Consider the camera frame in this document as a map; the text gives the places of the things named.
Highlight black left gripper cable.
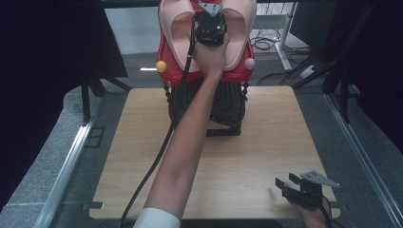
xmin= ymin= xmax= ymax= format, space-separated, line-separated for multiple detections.
xmin=118 ymin=13 xmax=198 ymax=228

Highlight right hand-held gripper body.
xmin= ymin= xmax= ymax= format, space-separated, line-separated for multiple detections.
xmin=282 ymin=170 xmax=340 ymax=209

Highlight black floor cables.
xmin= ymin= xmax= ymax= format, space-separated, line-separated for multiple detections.
xmin=249 ymin=28 xmax=315 ymax=87

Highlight person's left hand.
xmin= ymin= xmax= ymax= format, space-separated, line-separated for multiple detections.
xmin=193 ymin=32 xmax=231 ymax=81

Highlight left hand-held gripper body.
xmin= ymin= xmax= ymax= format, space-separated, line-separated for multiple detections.
xmin=192 ymin=1 xmax=229 ymax=48

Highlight person's right hand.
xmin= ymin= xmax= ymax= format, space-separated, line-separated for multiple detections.
xmin=289 ymin=199 xmax=333 ymax=228

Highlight white desk frame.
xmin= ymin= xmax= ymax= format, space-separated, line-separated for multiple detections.
xmin=252 ymin=2 xmax=299 ymax=71

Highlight black curtain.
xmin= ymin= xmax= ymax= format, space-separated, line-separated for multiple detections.
xmin=336 ymin=0 xmax=403 ymax=153
xmin=0 ymin=0 xmax=129 ymax=212

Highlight white power strip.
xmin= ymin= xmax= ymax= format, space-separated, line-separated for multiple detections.
xmin=298 ymin=65 xmax=318 ymax=79

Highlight red and black shoe stand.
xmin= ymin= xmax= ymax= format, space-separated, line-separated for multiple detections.
xmin=156 ymin=0 xmax=256 ymax=138

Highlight white sleeve cuff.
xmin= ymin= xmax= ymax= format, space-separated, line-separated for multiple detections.
xmin=132 ymin=207 xmax=182 ymax=228

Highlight aluminium floor rail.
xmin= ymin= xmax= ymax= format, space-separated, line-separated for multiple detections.
xmin=323 ymin=93 xmax=403 ymax=228
xmin=32 ymin=96 xmax=106 ymax=228

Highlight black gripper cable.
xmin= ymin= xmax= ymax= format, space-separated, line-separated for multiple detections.
xmin=318 ymin=195 xmax=346 ymax=228
xmin=118 ymin=13 xmax=198 ymax=228

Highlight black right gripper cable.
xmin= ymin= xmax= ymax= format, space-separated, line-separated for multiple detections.
xmin=318 ymin=195 xmax=346 ymax=228

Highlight black tripod stand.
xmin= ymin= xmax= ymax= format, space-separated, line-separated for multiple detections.
xmin=79 ymin=68 xmax=133 ymax=125
xmin=291 ymin=0 xmax=383 ymax=124

